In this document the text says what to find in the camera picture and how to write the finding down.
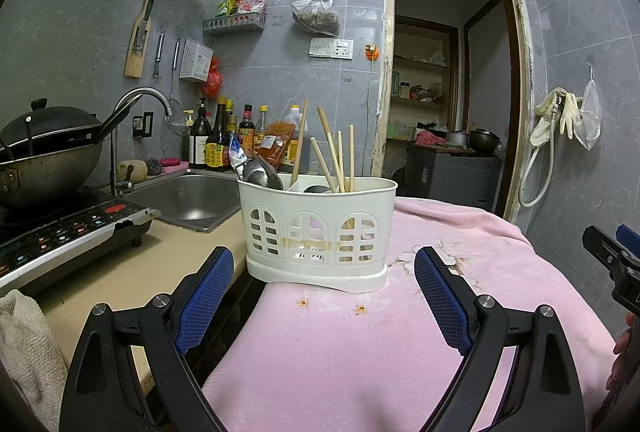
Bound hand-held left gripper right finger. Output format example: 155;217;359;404
414;247;586;432

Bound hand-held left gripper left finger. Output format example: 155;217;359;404
59;246;236;432

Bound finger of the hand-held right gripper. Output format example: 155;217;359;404
617;225;640;258
582;225;640;284

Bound white plastic utensil holder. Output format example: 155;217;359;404
236;176;398;295

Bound person's right hand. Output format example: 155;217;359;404
606;319;640;392

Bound steel sink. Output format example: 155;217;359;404
122;169;246;233

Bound pink blanket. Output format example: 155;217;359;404
202;197;618;432

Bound grey cabinet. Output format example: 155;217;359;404
404;146;503;213

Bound white mesh bag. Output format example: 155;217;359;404
575;62;602;151

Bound white rubber glove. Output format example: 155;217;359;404
534;87;564;147
559;96;582;138

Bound beige loofah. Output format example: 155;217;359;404
117;159;150;183

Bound blue white sachet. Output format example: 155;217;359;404
227;129;251;170

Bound tall soy sauce bottle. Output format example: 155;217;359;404
206;96;232;170

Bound induction cooker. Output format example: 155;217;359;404
0;192;162;298

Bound dark pump bottle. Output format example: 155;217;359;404
189;97;213;170

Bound dark metal pot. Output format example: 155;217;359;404
468;129;501;155

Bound yellow pump bottle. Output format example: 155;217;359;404
181;109;196;165

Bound cooking oil jug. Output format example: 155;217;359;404
277;105;311;174

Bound orange sauce packet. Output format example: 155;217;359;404
257;122;297;168

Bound red cap dark bottle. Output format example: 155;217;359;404
237;105;256;158

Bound yellow cap clear bottle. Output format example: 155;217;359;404
254;106;270;153

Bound metal mesh strainer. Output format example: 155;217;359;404
165;40;193;135

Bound beige towel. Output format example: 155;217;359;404
0;289;68;432

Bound black wok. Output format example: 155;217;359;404
0;139;103;213

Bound steel faucet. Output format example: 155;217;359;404
110;87;173;193

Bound red plastic bag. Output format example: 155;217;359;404
201;55;222;99

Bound black wok lid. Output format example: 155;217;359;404
0;98;103;149

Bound wooden shelf unit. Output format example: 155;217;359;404
392;15;458;148

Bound metal peeler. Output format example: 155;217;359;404
152;32;166;78

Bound wooden knife holder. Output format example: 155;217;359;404
124;0;161;78

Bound clear plastic bag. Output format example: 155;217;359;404
291;0;341;36

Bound white hose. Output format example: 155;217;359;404
517;95;567;208

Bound black wall socket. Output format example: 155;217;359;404
132;111;153;138

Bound wooden door frame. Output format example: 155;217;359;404
371;0;533;223

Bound white perforated wall box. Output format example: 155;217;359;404
179;38;216;82

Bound grey wall rack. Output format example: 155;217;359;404
202;12;267;36

